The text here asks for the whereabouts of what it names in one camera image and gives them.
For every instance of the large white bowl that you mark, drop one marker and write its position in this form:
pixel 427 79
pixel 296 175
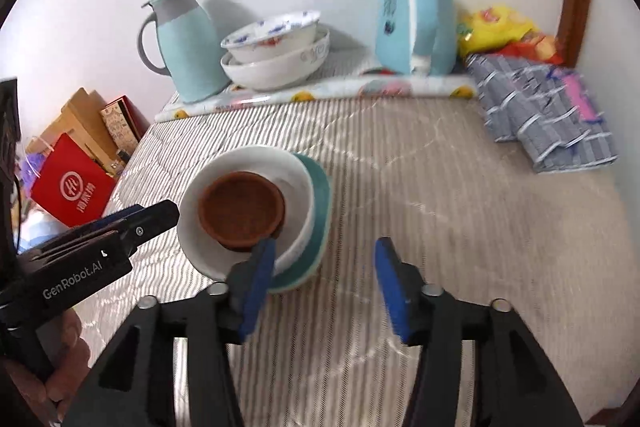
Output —
pixel 295 182

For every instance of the light blue cloth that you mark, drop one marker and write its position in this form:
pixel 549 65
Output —
pixel 40 232

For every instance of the red paper bag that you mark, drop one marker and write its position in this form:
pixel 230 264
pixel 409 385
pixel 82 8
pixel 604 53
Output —
pixel 75 187

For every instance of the yellow snack bag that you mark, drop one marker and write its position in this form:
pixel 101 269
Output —
pixel 500 29

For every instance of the grey striped quilt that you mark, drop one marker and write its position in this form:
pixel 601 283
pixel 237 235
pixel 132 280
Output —
pixel 450 207

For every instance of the cardboard box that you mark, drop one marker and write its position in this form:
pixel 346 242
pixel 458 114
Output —
pixel 80 117

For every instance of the white bowl with red print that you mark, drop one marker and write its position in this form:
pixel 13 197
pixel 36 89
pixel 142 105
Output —
pixel 275 47

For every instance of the grey checked cloth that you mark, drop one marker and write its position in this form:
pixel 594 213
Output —
pixel 540 117

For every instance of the red snack bag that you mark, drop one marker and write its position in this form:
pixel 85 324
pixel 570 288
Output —
pixel 540 49

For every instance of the light blue thermos jug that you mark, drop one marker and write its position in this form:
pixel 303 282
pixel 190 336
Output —
pixel 195 47

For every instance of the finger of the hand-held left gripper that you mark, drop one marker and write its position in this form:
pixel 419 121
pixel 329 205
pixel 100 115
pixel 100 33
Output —
pixel 120 214
pixel 150 222

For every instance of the person's left hand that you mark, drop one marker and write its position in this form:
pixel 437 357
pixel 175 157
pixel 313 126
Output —
pixel 67 347

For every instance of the light blue electric kettle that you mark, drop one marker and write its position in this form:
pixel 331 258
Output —
pixel 395 32

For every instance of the brown bowl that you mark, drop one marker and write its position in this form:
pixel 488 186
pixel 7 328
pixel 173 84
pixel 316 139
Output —
pixel 240 207

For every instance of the patterned dark red box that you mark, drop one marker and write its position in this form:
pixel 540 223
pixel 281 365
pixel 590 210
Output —
pixel 122 122

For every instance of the fruit print tablecloth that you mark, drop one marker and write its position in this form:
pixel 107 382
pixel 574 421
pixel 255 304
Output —
pixel 280 99

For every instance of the white bowl with grey swirls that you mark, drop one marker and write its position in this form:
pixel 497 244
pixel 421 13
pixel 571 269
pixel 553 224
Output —
pixel 270 74

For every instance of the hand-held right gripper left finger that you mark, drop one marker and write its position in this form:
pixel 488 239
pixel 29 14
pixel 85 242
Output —
pixel 257 282

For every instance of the teal plate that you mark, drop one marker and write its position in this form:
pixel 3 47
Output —
pixel 320 202

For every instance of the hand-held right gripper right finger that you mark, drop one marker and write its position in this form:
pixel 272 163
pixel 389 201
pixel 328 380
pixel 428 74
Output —
pixel 390 292

